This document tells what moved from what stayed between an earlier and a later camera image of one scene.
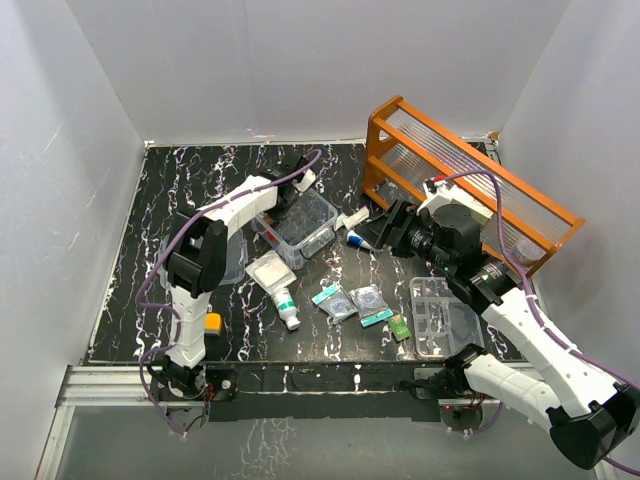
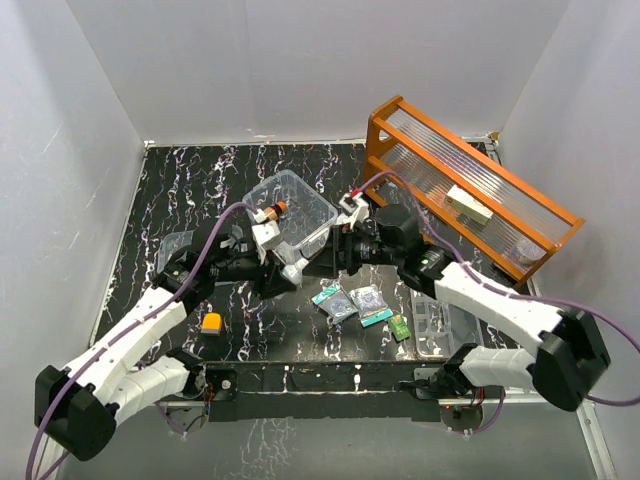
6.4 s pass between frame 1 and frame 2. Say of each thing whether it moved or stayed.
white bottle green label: moved
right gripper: moved
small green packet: stayed
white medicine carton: stayed
